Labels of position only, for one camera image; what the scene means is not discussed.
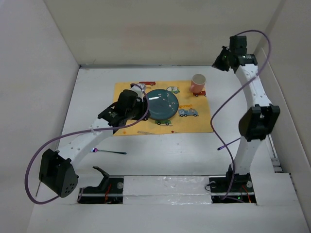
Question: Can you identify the pink ceramic mug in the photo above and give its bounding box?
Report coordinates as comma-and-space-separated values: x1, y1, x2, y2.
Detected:
190, 74, 206, 94

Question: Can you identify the dark teal ceramic plate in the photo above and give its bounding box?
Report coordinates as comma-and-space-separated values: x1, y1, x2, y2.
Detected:
147, 89, 179, 120

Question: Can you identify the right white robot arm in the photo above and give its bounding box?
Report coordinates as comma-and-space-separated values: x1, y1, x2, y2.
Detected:
212, 35, 280, 191

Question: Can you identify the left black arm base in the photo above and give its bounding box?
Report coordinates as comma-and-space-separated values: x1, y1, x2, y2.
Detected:
77, 166, 124, 204

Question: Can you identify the iridescent purple metal spoon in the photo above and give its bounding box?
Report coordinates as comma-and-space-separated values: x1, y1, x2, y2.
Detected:
217, 138, 241, 150

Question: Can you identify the iridescent metal fork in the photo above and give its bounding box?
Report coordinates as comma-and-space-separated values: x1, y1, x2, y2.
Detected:
90, 148, 127, 155

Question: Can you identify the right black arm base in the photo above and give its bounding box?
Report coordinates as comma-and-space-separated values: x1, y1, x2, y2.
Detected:
205, 167, 257, 203

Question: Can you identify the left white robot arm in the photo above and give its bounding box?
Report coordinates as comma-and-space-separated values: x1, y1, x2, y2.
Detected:
39, 84, 150, 198

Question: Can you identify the yellow vehicle-print cloth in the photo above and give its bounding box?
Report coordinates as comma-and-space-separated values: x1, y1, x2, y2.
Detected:
114, 80, 213, 136

